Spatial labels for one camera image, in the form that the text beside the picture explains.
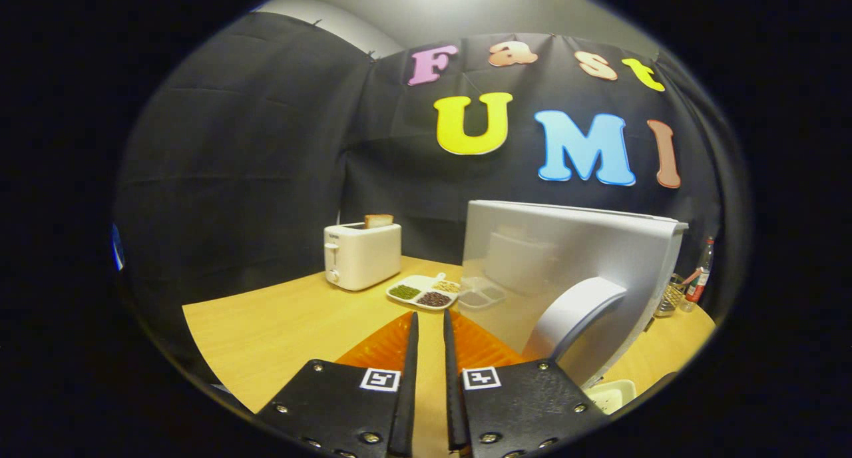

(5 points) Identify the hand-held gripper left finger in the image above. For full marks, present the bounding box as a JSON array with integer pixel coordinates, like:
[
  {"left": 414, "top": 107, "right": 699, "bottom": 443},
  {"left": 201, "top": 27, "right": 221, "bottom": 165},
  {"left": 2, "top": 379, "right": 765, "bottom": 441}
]
[{"left": 255, "top": 312, "right": 420, "bottom": 458}]

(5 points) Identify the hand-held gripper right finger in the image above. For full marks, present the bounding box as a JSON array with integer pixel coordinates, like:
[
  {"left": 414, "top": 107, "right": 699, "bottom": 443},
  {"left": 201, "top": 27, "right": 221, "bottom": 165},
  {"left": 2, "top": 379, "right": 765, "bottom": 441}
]
[{"left": 443, "top": 310, "right": 610, "bottom": 458}]

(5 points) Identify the white microwave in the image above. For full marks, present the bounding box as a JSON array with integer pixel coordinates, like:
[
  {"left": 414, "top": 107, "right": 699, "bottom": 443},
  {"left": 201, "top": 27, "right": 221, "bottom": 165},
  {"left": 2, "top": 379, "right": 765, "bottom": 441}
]
[{"left": 458, "top": 200, "right": 690, "bottom": 389}]

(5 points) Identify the white divided dish with beans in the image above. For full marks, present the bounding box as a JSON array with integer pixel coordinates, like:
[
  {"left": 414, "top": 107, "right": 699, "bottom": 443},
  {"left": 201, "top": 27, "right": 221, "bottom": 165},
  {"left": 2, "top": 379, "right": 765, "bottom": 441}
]
[{"left": 386, "top": 272, "right": 463, "bottom": 310}]

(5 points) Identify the white toaster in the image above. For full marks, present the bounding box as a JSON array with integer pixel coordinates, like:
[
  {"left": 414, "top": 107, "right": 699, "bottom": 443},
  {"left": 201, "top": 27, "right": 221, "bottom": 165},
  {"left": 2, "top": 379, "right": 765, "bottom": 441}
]
[{"left": 323, "top": 222, "right": 403, "bottom": 292}]

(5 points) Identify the patterned rectangular tray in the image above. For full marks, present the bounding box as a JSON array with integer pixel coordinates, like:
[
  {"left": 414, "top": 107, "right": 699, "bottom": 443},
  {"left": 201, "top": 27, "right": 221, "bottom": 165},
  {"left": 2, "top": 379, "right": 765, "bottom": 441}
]
[{"left": 586, "top": 379, "right": 638, "bottom": 415}]

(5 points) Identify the plastic water bottle red label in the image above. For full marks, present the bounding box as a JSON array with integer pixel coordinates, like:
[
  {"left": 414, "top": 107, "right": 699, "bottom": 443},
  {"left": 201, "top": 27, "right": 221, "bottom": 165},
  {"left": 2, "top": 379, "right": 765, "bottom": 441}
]
[{"left": 680, "top": 237, "right": 715, "bottom": 312}]

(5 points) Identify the wire mesh holder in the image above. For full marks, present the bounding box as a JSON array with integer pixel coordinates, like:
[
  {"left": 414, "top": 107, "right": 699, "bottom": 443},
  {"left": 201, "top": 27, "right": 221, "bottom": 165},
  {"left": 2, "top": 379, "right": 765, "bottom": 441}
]
[{"left": 654, "top": 274, "right": 686, "bottom": 318}]

